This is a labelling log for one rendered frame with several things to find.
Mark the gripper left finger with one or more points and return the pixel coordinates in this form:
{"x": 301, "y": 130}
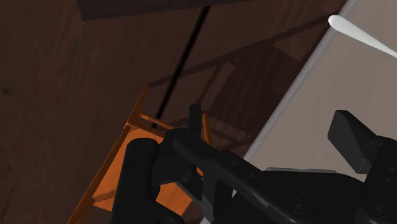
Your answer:
{"x": 214, "y": 161}

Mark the thin black rod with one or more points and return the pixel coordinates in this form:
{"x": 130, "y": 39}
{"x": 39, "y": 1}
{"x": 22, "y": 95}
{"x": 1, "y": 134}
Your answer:
{"x": 181, "y": 63}

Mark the orange wooden chair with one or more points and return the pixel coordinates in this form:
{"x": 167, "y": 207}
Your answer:
{"x": 136, "y": 138}

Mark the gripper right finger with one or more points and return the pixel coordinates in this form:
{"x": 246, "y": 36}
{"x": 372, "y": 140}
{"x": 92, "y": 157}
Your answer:
{"x": 353, "y": 139}

